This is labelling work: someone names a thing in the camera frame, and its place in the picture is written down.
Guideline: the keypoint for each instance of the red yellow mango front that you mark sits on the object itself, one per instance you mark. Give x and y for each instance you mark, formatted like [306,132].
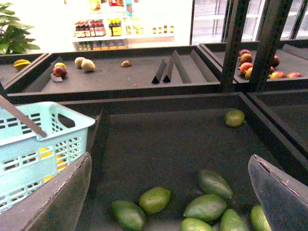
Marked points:
[277,75]

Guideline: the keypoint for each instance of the grey flat piece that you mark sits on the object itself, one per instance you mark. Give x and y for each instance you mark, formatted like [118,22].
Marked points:
[55,78]

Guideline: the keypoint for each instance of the red green mango front left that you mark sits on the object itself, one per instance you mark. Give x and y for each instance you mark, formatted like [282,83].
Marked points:
[248,73]

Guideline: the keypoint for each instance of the black front left tray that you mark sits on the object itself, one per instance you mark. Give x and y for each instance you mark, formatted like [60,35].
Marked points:
[288,111]

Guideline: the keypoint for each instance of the black triangular divider one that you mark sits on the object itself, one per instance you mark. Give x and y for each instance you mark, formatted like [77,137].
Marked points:
[159,73]

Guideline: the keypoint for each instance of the green lime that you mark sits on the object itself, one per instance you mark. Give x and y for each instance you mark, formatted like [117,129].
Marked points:
[154,200]
[234,118]

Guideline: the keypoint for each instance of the green mango bottom right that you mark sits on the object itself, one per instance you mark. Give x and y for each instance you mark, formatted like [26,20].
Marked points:
[231,221]

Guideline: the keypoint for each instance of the black triangular divider two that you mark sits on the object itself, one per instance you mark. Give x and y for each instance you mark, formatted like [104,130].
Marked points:
[168,75]

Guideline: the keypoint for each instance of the beige fruit right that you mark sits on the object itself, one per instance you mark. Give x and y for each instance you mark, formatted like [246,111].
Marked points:
[88,65]

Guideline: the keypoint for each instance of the black shelf post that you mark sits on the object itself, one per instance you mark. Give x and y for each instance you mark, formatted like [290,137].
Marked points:
[275,19]
[236,19]

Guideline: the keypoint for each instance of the black long divider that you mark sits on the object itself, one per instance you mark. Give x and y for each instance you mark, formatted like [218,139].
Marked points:
[200,59]
[181,70]

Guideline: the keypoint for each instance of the green lime front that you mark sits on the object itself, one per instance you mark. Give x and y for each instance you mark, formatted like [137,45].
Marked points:
[154,200]

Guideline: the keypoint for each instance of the yellow star fruit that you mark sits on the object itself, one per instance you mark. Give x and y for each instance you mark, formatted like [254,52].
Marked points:
[20,64]

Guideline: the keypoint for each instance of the black rear fruit tray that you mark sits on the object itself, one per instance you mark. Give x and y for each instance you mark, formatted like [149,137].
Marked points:
[110,80]

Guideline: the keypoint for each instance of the beige fruit left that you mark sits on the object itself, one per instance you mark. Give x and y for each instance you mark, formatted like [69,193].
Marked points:
[78,61]

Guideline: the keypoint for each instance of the green mango bottom centre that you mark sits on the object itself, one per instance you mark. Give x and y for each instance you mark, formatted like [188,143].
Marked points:
[193,224]

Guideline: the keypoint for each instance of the black shelf post right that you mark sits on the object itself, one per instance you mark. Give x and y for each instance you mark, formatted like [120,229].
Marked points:
[275,19]

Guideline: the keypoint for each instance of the green lime far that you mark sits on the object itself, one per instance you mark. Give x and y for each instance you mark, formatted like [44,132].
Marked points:
[234,118]

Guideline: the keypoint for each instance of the green mango behind finger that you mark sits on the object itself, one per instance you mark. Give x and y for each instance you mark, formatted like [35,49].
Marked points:
[258,219]

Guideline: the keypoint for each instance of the dark mango behind post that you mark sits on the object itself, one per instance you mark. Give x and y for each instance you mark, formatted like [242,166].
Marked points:
[272,69]

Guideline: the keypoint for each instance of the black far left tray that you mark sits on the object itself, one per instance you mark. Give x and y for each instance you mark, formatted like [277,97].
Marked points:
[7,70]

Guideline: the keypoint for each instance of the green red mango back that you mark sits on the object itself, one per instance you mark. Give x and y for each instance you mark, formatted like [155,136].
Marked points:
[246,58]

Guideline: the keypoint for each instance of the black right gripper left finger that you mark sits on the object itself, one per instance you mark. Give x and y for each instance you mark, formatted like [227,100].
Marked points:
[56,206]

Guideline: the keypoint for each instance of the red mango front right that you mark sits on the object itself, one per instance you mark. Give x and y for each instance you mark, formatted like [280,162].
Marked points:
[294,75]

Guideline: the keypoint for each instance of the black long divider right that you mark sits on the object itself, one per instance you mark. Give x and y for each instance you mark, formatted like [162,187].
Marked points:
[200,59]

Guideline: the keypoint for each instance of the dark red fruit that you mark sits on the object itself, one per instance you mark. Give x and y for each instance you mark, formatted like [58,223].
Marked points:
[59,71]

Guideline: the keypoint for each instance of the red mango far back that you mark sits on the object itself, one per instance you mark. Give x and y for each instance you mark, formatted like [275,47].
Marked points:
[243,51]

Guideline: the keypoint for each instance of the dark basket handle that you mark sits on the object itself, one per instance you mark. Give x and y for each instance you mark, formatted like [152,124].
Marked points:
[23,118]

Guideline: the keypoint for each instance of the light blue plastic basket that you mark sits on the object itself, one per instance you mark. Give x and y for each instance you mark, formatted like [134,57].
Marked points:
[19,146]

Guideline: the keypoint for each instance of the beige fruit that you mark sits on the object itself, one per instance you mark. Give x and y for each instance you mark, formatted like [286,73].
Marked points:
[88,65]
[78,61]

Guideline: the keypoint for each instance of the black lime tray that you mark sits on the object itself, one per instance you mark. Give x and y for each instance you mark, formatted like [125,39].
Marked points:
[164,141]

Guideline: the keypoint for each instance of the black shelf post left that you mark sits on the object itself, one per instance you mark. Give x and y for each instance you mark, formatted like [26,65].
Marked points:
[236,19]

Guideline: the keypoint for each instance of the yellow green fruit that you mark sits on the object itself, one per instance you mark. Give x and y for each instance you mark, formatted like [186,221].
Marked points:
[61,65]

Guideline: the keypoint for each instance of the brown halved fruit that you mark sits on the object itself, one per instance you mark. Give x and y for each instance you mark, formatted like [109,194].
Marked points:
[126,63]

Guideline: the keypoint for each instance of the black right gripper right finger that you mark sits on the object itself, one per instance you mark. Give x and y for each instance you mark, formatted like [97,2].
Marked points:
[283,198]

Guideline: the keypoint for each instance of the dark red mango right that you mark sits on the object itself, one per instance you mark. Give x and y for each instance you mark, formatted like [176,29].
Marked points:
[276,61]

